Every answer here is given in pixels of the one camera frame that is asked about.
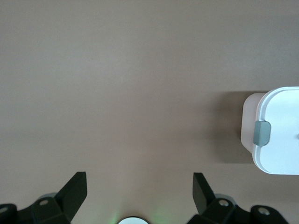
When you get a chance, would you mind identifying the grey box lid latch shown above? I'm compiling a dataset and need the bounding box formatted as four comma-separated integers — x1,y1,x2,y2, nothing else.
253,120,271,147

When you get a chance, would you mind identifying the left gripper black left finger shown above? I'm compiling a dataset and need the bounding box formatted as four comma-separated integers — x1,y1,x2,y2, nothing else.
0,171,88,224

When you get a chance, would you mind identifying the brown table cover mat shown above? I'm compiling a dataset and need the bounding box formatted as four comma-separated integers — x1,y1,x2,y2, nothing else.
0,0,299,224

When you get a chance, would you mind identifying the white box lid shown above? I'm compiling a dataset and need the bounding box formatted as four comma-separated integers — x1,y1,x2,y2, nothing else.
251,86,299,175

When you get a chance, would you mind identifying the white storage box base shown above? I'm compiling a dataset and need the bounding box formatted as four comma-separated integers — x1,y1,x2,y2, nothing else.
240,92,267,154

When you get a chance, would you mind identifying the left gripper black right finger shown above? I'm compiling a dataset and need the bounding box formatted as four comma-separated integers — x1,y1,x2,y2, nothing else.
186,172,290,224

